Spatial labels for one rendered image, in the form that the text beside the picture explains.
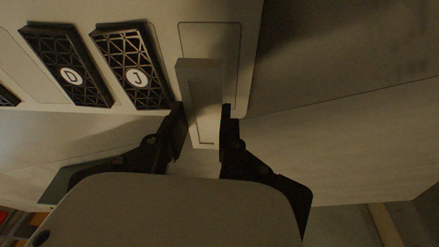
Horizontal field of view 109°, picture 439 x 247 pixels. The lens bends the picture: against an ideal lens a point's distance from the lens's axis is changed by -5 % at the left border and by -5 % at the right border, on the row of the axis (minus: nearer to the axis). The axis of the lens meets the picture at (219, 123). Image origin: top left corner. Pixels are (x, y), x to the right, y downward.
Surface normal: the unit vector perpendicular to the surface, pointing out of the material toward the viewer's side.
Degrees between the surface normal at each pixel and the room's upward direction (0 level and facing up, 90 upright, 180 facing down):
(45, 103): 0
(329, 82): 0
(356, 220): 90
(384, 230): 90
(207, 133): 0
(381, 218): 90
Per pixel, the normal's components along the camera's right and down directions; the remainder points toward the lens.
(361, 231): -0.40, -0.61
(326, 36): -0.07, 0.77
